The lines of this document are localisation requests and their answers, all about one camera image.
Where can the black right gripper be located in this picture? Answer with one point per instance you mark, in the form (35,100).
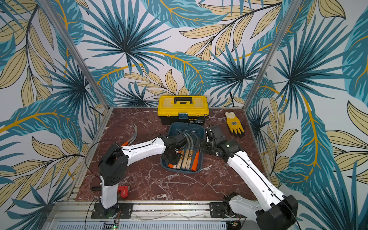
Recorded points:
(212,137)

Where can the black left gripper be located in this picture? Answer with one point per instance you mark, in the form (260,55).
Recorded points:
(174,162)

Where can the wooden handle sickle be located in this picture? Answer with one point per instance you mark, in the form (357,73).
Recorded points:
(179,165)
(184,162)
(191,151)

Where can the teal plastic tray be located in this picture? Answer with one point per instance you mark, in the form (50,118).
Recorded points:
(189,129)

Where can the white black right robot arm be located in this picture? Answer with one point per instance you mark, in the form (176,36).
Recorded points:
(272,210)

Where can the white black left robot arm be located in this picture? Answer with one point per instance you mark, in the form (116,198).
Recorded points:
(114,163)

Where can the yellow white work glove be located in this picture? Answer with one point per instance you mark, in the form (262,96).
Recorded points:
(234,123)

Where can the yellow black toolbox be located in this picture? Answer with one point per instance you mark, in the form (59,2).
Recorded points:
(183,108)

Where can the red black clamp tool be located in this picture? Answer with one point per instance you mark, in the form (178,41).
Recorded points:
(122,190)

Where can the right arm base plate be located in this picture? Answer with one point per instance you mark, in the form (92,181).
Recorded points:
(227,210)

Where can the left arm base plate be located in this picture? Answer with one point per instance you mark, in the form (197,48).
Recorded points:
(118,211)

